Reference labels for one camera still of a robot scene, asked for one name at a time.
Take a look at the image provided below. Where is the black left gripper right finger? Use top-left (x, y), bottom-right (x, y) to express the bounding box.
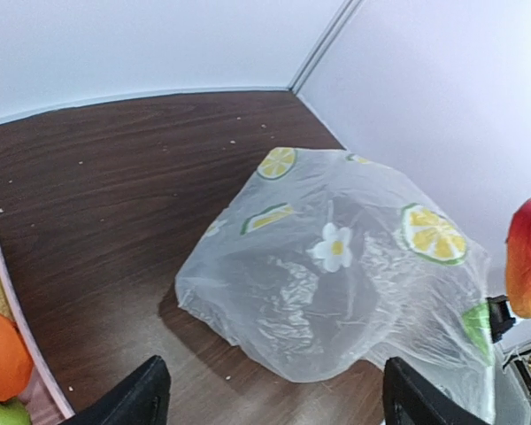
top-left (382, 357), bottom-right (487, 425)

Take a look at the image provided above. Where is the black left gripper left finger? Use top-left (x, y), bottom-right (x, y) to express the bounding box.
top-left (70, 355), bottom-right (172, 425)

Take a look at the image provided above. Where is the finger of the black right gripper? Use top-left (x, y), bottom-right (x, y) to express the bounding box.
top-left (486, 295), bottom-right (518, 344)

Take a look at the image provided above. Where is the red orange mango fruit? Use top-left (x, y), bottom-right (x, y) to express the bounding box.
top-left (505, 198), bottom-right (531, 319)

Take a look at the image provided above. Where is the clear plastic bag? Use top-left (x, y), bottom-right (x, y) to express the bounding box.
top-left (175, 147), bottom-right (496, 422)

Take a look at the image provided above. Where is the green bumpy fruit front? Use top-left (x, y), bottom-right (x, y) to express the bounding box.
top-left (0, 398), bottom-right (32, 425)

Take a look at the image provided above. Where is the pink perforated plastic basket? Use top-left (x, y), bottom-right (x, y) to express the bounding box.
top-left (0, 176), bottom-right (76, 425)

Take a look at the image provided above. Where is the aluminium corner post right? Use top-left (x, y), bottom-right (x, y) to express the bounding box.
top-left (288, 0), bottom-right (363, 95)

